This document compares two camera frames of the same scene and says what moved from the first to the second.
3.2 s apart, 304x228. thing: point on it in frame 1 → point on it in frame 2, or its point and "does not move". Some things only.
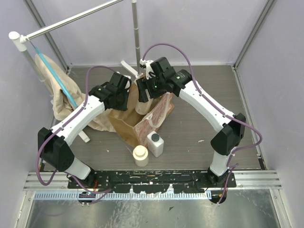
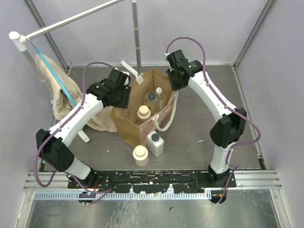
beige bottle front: (140, 155) does not move
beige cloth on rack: (61, 105) does not move
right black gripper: (143, 83) → (174, 86)
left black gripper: (124, 102) does not move
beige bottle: (144, 108) → (143, 114)
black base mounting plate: (151, 181) does not move
